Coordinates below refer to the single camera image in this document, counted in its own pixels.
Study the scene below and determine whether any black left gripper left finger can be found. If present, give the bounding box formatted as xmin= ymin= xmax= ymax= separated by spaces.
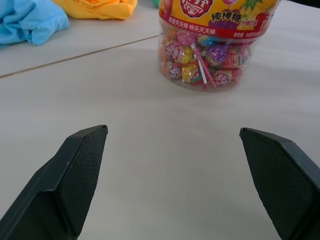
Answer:
xmin=0 ymin=124 xmax=109 ymax=240

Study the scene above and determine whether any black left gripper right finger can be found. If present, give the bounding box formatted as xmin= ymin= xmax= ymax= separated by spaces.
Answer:
xmin=239 ymin=127 xmax=320 ymax=240

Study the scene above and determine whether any clear plastic lollipop jar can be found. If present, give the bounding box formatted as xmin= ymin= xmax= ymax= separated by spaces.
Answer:
xmin=156 ymin=0 xmax=272 ymax=91

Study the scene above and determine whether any light blue cloth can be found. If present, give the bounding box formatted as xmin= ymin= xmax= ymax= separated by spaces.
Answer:
xmin=0 ymin=0 xmax=71 ymax=49

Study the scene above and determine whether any yellow cloth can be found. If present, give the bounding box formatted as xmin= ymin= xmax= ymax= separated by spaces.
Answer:
xmin=51 ymin=0 xmax=139 ymax=21

